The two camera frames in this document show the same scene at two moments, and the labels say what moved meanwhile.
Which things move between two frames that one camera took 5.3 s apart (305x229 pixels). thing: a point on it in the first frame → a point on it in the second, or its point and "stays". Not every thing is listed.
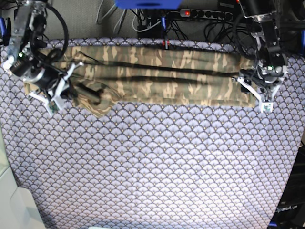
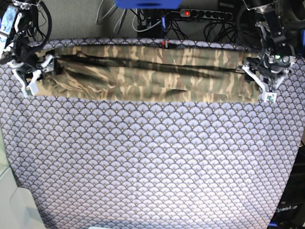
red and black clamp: x=166 y=42 stays
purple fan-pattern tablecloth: x=150 y=166 stays
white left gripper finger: x=266 y=107 → x=269 y=97
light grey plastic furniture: x=18 y=207 stays
